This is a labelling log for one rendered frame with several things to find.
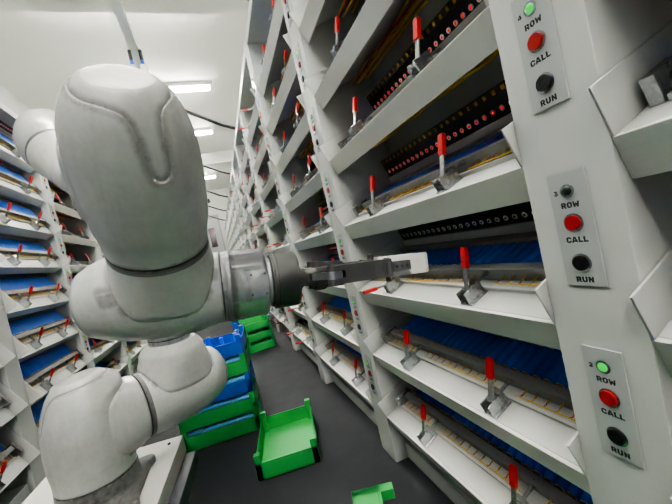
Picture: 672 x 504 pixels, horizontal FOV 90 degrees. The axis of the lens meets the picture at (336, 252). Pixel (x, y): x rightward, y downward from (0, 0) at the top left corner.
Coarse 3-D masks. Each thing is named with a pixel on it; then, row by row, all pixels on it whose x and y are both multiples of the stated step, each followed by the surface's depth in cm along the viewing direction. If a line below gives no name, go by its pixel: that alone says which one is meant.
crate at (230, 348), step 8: (240, 328) 152; (224, 336) 153; (232, 336) 153; (240, 336) 154; (216, 344) 152; (224, 344) 134; (232, 344) 134; (240, 344) 135; (224, 352) 134; (232, 352) 134; (240, 352) 135
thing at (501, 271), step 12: (480, 264) 59; (492, 264) 57; (504, 264) 54; (516, 264) 52; (528, 264) 50; (540, 264) 48; (408, 276) 81; (420, 276) 75; (432, 276) 71; (444, 276) 67; (456, 276) 65; (492, 276) 56; (504, 276) 54; (516, 276) 52; (528, 276) 50; (540, 276) 48
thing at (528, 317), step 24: (408, 240) 96; (432, 240) 86; (360, 288) 97; (408, 288) 76; (432, 288) 68; (456, 288) 62; (408, 312) 75; (432, 312) 65; (456, 312) 58; (480, 312) 51; (504, 312) 48; (528, 312) 44; (552, 312) 40; (528, 336) 45; (552, 336) 42
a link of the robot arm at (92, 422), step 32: (64, 384) 69; (96, 384) 70; (128, 384) 75; (64, 416) 65; (96, 416) 68; (128, 416) 72; (64, 448) 65; (96, 448) 67; (128, 448) 72; (64, 480) 65; (96, 480) 67
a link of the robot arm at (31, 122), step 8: (24, 112) 67; (32, 112) 66; (40, 112) 66; (48, 112) 68; (16, 120) 66; (24, 120) 64; (32, 120) 63; (40, 120) 63; (48, 120) 64; (16, 128) 64; (24, 128) 62; (32, 128) 62; (40, 128) 62; (48, 128) 62; (16, 136) 63; (24, 136) 61; (16, 144) 63; (24, 144) 61; (24, 152) 61; (24, 160) 64
